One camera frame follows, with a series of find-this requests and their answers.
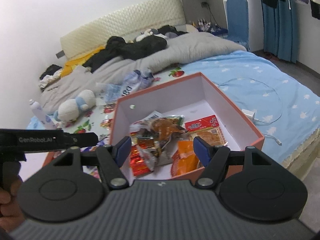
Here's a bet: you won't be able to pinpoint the red orange tofu snack packet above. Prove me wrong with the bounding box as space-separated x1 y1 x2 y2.
184 115 228 146

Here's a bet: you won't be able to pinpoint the person's left hand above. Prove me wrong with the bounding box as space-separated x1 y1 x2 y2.
0 176 25 232

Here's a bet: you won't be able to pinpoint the pink box lid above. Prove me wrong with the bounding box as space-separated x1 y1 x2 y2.
18 149 101 183

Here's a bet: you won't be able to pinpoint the white spray bottle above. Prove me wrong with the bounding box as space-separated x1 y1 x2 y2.
29 99 57 130

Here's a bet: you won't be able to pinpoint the blue white snack packet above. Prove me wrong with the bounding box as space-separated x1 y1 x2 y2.
81 137 110 153

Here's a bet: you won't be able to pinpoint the white blue plush toy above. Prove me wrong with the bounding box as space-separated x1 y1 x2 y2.
53 89 96 123

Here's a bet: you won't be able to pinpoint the red gold snack packet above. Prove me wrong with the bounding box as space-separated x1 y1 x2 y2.
130 145 151 177

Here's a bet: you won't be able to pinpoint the floral plastic tablecloth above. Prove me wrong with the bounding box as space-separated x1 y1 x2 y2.
57 65 187 181

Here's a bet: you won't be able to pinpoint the small clothes pile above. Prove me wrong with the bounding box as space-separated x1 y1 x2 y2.
39 64 63 89

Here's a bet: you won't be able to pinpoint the light blue bedsheet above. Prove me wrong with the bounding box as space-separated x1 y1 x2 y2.
26 49 320 164

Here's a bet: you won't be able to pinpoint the grey blanket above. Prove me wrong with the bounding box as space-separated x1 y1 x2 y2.
39 32 246 114

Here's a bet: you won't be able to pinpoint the yellow cloth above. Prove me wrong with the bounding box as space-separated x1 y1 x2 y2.
60 46 105 77

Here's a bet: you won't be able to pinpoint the silver snack packet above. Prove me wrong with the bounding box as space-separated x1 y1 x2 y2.
130 111 173 172

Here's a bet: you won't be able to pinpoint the clear plastic wrapper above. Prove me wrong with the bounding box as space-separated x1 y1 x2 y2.
95 83 121 104

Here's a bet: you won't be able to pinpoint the pink open cardboard box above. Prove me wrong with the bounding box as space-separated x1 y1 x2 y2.
109 71 265 186

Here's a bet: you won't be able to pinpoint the blue white plastic bag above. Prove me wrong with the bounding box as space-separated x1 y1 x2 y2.
120 69 154 96

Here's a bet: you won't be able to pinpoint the black clothes pile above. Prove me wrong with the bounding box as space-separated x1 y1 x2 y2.
82 25 186 73

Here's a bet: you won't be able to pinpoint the blue curtain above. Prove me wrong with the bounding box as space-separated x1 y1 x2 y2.
261 0 298 63

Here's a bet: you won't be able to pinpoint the bottles on nightstand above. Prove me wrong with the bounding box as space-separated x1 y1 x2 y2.
188 18 229 36

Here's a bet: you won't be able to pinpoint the blue chair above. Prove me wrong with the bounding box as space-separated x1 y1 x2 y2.
226 0 249 51

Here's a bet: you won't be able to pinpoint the cream quilted headboard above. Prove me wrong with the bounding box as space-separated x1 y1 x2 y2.
60 0 186 59

